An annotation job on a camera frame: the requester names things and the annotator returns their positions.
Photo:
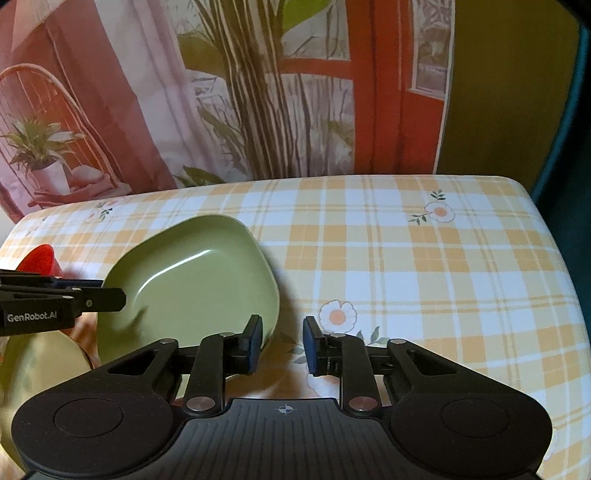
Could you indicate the green plastic bowl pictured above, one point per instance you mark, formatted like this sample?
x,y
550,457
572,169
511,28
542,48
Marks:
x,y
184,277

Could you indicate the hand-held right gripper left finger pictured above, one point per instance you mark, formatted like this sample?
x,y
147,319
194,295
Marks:
x,y
253,346

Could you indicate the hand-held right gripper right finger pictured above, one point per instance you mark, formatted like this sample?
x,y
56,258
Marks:
x,y
310,346

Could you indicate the red bowl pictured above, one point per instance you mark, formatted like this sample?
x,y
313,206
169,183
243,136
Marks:
x,y
40,261

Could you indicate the printed wall cloth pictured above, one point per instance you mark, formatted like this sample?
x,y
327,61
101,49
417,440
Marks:
x,y
231,92

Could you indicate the plaid floral tablecloth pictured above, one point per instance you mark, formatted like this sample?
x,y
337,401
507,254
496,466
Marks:
x,y
415,277

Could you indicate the dark teal post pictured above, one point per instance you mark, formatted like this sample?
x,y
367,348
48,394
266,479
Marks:
x,y
561,120

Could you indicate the yellow-green bowl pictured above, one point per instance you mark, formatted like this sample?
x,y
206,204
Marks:
x,y
41,369

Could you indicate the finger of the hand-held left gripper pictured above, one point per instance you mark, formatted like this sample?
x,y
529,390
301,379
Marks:
x,y
104,299
81,283

